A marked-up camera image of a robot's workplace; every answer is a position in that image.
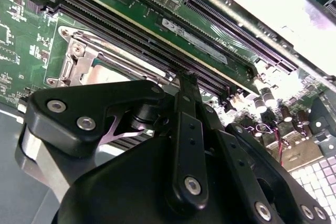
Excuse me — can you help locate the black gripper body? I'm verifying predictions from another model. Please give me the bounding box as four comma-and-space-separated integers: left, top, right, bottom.
51, 134, 253, 224

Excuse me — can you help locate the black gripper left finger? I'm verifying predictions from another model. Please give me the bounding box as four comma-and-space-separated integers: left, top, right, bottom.
14, 73, 211, 216

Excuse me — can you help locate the silver green CPU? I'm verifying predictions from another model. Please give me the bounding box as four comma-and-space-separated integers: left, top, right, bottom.
78, 62, 148, 86

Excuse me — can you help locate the metal socket cover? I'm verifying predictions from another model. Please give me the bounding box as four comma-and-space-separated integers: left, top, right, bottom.
65, 31, 175, 88

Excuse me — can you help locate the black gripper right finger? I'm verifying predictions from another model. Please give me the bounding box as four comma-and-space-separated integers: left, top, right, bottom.
192, 75, 333, 224

